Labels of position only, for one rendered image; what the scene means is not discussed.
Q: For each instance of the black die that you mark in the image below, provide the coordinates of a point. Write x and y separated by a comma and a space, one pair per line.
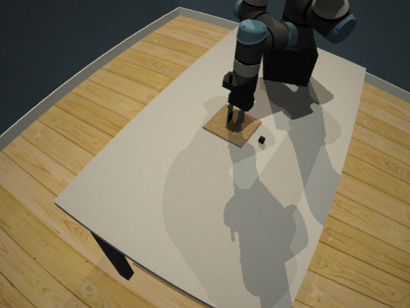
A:
261, 140

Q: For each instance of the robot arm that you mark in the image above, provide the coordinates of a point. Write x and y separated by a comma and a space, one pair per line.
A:
264, 33

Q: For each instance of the tan mat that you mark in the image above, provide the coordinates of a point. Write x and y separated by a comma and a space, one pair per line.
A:
238, 136

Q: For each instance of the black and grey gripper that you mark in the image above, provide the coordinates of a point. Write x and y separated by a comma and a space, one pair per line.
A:
241, 96

